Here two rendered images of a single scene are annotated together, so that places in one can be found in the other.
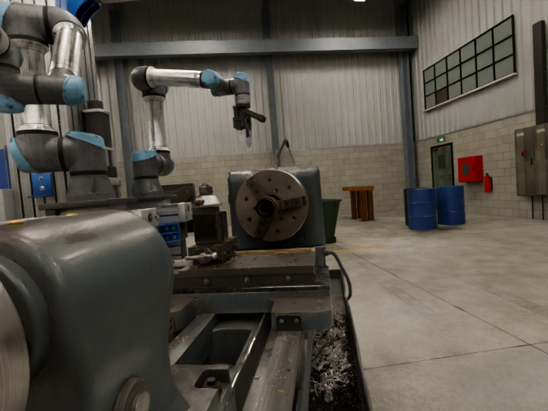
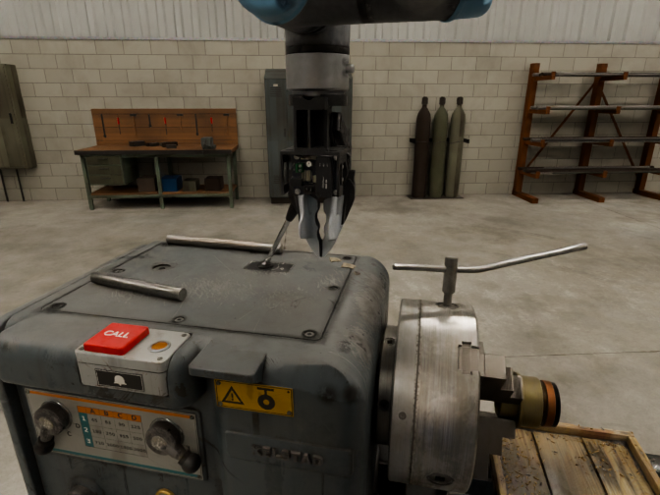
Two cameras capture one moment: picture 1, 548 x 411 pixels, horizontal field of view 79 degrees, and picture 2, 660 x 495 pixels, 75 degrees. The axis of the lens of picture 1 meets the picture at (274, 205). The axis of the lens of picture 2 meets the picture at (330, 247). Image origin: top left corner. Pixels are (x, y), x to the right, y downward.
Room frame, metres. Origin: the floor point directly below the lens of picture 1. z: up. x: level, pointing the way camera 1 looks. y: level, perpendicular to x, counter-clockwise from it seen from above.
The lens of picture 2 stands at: (1.64, 0.66, 1.57)
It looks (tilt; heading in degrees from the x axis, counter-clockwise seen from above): 19 degrees down; 273
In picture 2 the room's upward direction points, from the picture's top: straight up
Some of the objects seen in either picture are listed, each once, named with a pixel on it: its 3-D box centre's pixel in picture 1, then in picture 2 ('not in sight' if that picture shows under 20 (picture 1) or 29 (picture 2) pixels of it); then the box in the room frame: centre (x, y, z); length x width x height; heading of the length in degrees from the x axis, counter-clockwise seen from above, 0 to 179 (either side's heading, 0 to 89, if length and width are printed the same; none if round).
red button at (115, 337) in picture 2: not in sight; (118, 340); (1.96, 0.16, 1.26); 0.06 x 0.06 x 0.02; 81
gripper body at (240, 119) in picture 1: (242, 117); (317, 146); (1.69, 0.12, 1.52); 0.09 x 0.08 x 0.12; 83
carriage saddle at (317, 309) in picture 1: (237, 294); not in sight; (0.83, 0.11, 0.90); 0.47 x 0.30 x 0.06; 81
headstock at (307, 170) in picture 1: (280, 204); (225, 376); (1.88, -0.04, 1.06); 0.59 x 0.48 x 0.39; 171
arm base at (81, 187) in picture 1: (90, 186); not in sight; (1.16, 0.63, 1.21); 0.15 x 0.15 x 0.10
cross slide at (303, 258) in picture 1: (235, 269); not in sight; (0.88, 0.12, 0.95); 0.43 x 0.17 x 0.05; 81
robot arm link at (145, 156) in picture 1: (145, 162); not in sight; (1.66, 0.62, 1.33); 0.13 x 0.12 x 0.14; 168
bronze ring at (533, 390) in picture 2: (267, 207); (524, 400); (1.34, 0.03, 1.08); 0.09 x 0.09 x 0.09; 81
